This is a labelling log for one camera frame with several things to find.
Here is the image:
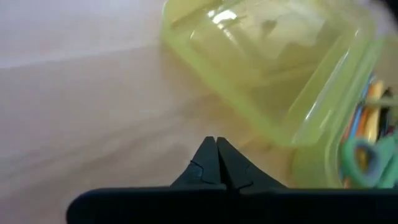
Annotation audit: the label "yellow-green translucent supply box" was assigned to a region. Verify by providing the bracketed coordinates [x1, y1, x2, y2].
[160, 0, 398, 190]

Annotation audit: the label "black pen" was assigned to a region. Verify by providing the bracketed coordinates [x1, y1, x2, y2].
[381, 86, 394, 134]

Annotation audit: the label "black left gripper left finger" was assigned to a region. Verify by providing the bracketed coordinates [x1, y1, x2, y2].
[170, 136, 226, 187]

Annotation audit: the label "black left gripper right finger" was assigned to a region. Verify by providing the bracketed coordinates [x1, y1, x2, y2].
[216, 137, 287, 190]

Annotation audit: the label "orange wooden pencil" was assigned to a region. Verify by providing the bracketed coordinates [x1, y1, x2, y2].
[366, 80, 386, 144]

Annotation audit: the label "green-handled scissors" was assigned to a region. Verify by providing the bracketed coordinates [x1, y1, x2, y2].
[338, 130, 398, 189]

